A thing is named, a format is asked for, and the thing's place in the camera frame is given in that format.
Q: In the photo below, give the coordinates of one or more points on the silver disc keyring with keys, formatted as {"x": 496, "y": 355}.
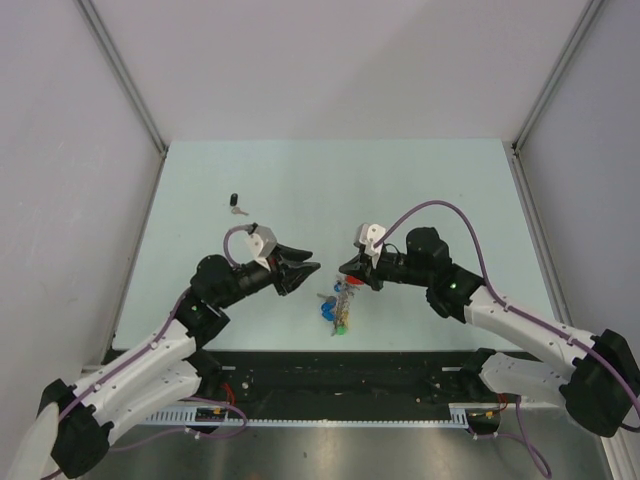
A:
{"x": 335, "y": 306}

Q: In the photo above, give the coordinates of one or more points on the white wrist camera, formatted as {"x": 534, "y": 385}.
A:
{"x": 367, "y": 239}
{"x": 261, "y": 242}

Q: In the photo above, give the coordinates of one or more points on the aluminium corner post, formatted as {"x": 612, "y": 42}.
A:
{"x": 116, "y": 63}
{"x": 568, "y": 53}

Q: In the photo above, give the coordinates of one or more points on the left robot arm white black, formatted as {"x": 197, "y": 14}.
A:
{"x": 169, "y": 365}

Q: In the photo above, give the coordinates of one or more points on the key with black tag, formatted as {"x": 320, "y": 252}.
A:
{"x": 235, "y": 209}

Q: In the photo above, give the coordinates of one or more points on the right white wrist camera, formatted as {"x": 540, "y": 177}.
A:
{"x": 367, "y": 239}

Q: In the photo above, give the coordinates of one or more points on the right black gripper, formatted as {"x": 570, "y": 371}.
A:
{"x": 359, "y": 268}

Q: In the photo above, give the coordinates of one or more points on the right aluminium corner post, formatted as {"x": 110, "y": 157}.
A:
{"x": 568, "y": 53}

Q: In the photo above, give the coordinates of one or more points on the key with red tag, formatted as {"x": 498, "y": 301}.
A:
{"x": 351, "y": 280}

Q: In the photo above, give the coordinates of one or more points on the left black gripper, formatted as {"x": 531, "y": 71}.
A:
{"x": 291, "y": 274}

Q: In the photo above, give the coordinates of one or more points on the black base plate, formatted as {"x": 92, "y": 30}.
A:
{"x": 436, "y": 377}

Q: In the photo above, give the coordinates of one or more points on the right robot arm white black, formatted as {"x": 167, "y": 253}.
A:
{"x": 595, "y": 378}

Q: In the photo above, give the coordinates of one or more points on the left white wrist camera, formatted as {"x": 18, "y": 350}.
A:
{"x": 261, "y": 242}

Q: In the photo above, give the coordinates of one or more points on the left aluminium corner post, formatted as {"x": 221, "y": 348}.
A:
{"x": 116, "y": 63}

